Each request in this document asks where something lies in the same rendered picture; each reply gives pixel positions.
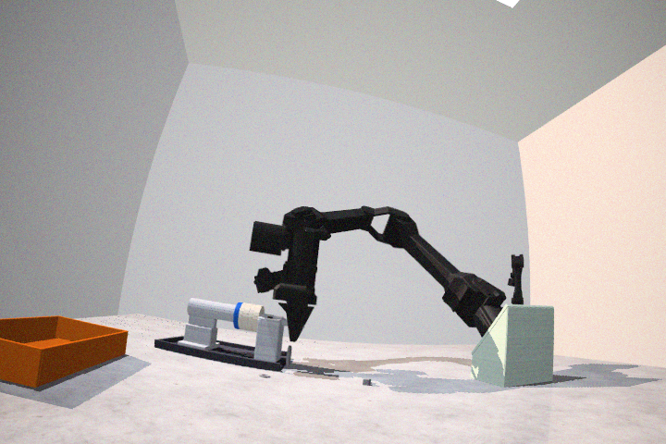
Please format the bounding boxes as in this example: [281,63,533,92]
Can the orange open-top tray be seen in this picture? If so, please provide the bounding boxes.
[0,315,128,388]

